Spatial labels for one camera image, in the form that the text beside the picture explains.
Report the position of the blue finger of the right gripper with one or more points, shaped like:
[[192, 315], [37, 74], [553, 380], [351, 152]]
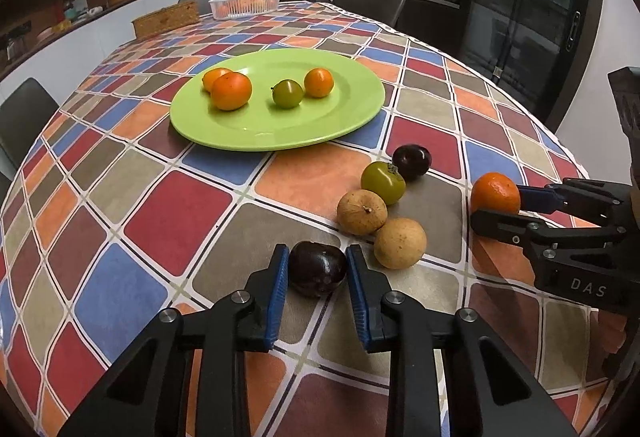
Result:
[[518, 230], [582, 198]]

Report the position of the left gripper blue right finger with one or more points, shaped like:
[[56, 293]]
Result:
[[490, 392]]

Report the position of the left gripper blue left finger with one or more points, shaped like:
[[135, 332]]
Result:
[[146, 390]]

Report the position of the large orange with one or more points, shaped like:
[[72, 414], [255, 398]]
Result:
[[495, 192], [231, 91]]

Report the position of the brown round fruit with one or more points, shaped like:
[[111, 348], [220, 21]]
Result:
[[361, 212], [400, 243]]

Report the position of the dark plum back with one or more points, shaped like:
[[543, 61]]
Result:
[[412, 161]]

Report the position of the dark plum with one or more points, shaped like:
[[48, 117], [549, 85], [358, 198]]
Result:
[[316, 269], [412, 161]]

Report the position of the small orange mandarin back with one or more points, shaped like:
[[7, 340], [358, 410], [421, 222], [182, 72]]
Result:
[[318, 83]]

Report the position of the small orange mandarin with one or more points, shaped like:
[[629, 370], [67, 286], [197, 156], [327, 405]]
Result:
[[318, 83], [211, 76]]

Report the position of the green tomato front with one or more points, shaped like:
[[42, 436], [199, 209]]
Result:
[[287, 94]]

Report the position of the green tomato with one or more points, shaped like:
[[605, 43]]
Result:
[[383, 179], [287, 94]]

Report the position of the small orange mandarin front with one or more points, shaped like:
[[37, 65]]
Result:
[[211, 76]]

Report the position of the green tomato back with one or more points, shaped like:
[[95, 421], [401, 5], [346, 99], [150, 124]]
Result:
[[383, 179]]

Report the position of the glass sliding door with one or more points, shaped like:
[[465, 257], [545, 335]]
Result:
[[524, 46]]

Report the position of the checkered colourful tablecloth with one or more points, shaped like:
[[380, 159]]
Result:
[[113, 216]]

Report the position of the dark chair right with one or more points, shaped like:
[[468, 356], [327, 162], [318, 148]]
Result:
[[385, 11]]

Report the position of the dark chair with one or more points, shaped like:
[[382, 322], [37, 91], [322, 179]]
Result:
[[385, 11], [23, 116]]

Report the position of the green plate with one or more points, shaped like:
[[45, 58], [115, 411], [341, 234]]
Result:
[[357, 97]]

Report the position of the white plastic fruit basket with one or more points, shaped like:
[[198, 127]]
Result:
[[234, 9]]

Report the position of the woven wicker box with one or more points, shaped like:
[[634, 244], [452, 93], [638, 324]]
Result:
[[166, 19]]

